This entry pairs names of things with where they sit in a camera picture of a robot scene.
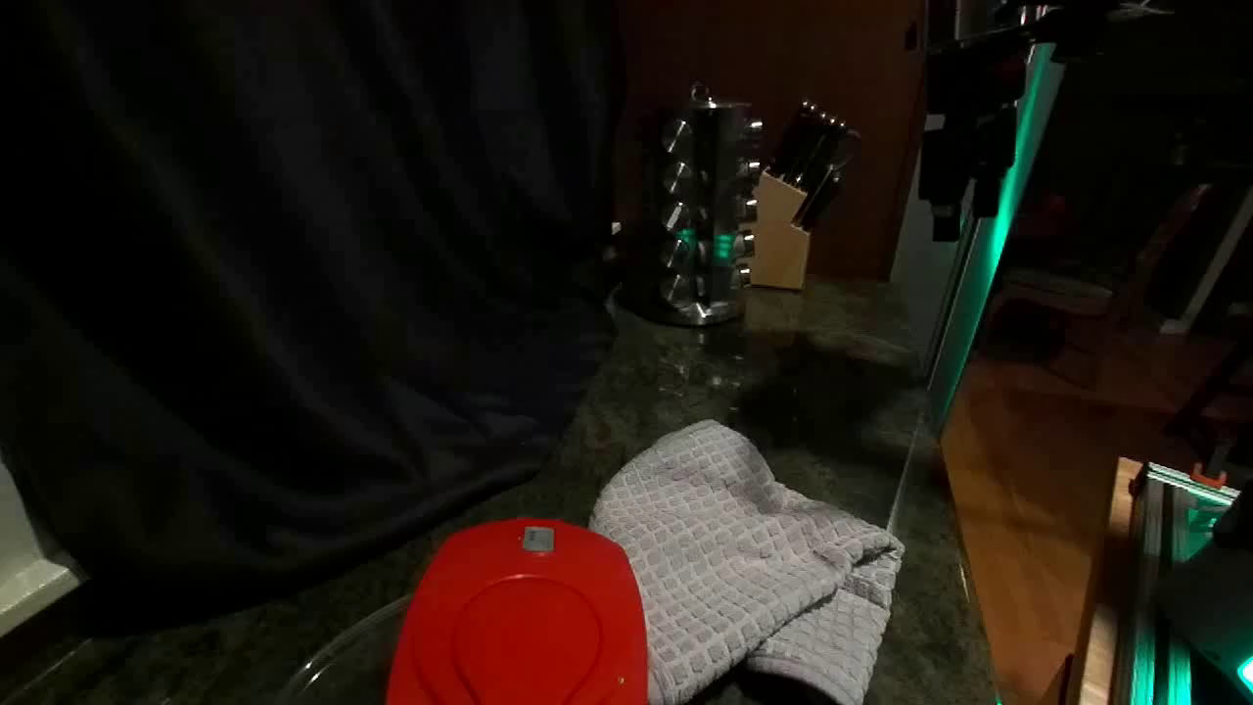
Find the brown wooden door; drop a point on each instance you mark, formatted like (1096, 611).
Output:
(848, 80)

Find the metal spice rack carousel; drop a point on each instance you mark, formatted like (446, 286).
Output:
(708, 210)

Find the clear glass bowl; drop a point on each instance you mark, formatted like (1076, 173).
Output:
(326, 669)

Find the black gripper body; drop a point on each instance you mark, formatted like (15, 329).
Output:
(980, 103)

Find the grey checked dish towel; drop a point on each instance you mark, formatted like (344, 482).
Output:
(746, 549)

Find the wooden knife block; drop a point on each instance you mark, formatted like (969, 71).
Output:
(780, 242)

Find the aluminium profile frame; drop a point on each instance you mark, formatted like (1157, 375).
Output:
(1177, 588)

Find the dark fabric curtain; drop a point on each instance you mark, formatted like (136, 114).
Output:
(259, 261)

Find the white box corner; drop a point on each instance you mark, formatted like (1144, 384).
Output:
(20, 560)

